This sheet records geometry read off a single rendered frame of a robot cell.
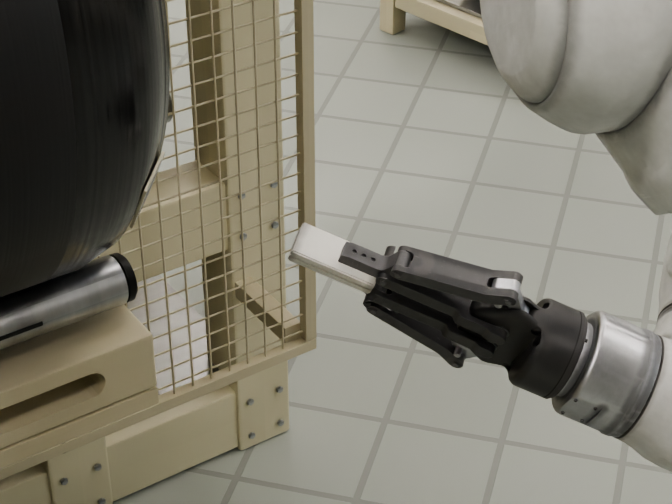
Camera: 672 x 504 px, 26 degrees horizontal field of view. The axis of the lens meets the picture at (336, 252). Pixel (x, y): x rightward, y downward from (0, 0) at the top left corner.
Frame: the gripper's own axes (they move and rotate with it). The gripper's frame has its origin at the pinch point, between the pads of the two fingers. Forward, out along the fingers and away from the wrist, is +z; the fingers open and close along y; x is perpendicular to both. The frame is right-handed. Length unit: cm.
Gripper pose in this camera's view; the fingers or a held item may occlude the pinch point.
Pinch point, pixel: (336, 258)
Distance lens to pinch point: 114.1
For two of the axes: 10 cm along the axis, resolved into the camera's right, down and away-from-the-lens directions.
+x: 2.8, -7.8, 5.5
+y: -2.8, 4.8, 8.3
